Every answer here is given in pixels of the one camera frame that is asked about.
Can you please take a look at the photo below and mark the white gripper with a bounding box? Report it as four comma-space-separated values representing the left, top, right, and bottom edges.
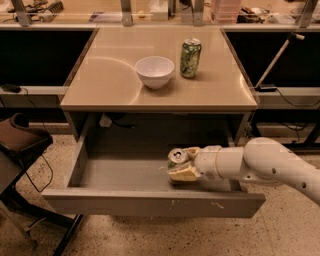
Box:
168, 146, 222, 182

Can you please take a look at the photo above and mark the white green 7up can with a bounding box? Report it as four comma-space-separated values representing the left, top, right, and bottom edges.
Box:
167, 148, 189, 172

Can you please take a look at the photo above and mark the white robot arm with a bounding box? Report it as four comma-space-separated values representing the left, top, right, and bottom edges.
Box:
167, 137, 320, 205

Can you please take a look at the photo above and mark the open grey top drawer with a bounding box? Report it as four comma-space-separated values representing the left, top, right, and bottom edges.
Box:
43, 113, 265, 218

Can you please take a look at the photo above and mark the dark green soda can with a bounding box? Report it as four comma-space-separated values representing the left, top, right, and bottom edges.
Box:
180, 38, 202, 78

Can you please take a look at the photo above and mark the beige top cabinet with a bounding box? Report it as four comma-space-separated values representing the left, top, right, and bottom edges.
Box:
61, 26, 257, 139

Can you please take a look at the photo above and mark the white bowl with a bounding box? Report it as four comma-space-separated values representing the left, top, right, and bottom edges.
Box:
135, 56, 175, 89

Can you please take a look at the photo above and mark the white stick with black base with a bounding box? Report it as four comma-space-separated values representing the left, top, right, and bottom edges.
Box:
254, 32, 305, 92

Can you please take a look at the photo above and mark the pink plastic box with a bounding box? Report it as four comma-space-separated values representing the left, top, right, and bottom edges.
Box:
210, 0, 241, 24

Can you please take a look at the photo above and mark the brown office chair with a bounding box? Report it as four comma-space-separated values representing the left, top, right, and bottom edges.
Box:
0, 113, 83, 256

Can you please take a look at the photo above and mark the black power adapter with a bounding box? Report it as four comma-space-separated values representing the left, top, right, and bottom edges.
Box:
1, 84, 21, 93

